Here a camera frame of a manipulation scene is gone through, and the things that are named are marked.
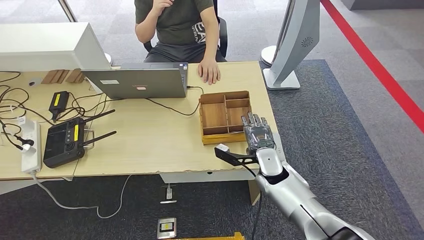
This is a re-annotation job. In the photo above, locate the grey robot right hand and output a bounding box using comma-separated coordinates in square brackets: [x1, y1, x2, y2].
[241, 111, 276, 156]

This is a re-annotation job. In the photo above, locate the person's right hand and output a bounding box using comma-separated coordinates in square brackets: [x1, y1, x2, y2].
[150, 0, 175, 16]

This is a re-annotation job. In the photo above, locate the person's left hand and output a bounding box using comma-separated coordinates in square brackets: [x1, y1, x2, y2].
[197, 57, 222, 86]

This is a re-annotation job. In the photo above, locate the wooden organizer tray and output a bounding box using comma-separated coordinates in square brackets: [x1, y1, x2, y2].
[198, 90, 256, 146]

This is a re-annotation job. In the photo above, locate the white card reader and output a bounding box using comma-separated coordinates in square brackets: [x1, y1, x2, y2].
[272, 132, 286, 163]

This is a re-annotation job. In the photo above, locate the person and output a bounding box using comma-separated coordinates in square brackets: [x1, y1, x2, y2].
[134, 0, 229, 86]

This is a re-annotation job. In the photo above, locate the black office chair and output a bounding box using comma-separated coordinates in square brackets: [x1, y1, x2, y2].
[143, 0, 229, 60]

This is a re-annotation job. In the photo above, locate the grey laptop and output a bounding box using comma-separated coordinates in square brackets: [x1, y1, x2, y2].
[81, 62, 189, 100]

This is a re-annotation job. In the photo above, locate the dark grey carpet mat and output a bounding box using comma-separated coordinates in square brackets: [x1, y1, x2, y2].
[0, 58, 424, 240]

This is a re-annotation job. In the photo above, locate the grey kiosk stand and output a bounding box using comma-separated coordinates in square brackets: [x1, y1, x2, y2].
[261, 0, 321, 91]

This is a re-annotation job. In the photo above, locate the light wood desk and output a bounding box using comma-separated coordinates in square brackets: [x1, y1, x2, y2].
[72, 61, 288, 206]
[0, 69, 105, 196]

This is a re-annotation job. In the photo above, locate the metal pole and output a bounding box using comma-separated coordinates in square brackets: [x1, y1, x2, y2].
[56, 0, 79, 23]

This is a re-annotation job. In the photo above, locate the floor socket with plug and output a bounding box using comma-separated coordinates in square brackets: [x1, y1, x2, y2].
[159, 184, 178, 205]

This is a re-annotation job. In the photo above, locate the yellow flat object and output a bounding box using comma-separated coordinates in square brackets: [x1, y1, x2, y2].
[172, 231, 245, 240]

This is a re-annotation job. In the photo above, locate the wooden slat block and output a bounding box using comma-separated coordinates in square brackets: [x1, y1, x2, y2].
[41, 69, 70, 85]
[65, 68, 86, 84]

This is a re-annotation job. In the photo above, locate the white boxy cabinet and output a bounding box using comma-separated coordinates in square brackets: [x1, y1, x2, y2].
[0, 22, 112, 72]

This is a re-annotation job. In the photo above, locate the silver floor outlet box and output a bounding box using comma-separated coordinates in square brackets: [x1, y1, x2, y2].
[156, 217, 177, 240]

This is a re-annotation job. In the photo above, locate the red floor tape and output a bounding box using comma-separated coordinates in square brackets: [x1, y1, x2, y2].
[319, 0, 424, 135]

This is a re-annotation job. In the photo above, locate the black power adapter yellow label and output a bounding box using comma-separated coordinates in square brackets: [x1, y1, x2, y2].
[48, 91, 70, 123]

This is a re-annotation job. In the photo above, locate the black remote controller with antennas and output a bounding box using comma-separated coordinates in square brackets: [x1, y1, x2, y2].
[43, 109, 118, 169]

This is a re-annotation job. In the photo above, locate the grey raised platform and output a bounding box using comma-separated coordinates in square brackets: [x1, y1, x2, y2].
[339, 0, 424, 11]

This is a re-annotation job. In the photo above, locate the black plug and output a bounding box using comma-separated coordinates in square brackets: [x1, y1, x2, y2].
[13, 134, 35, 147]

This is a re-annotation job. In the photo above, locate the white power strip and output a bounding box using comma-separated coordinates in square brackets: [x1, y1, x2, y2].
[20, 118, 43, 174]

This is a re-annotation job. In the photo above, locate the black laptop charger cable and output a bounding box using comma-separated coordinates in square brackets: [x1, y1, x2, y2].
[145, 85, 204, 117]

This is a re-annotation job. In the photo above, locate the black camera bracket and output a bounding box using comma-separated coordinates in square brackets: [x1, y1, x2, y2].
[214, 147, 259, 167]

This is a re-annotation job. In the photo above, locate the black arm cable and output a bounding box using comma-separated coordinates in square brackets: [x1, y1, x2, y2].
[250, 163, 263, 240]

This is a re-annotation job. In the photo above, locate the black tangled adapter cable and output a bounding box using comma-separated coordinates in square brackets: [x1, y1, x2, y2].
[55, 92, 113, 123]

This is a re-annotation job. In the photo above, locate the black looped cable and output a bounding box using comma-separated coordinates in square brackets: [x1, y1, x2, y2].
[0, 70, 55, 152]

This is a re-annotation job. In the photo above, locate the white power cable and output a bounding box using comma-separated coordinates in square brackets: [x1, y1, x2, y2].
[31, 170, 133, 220]

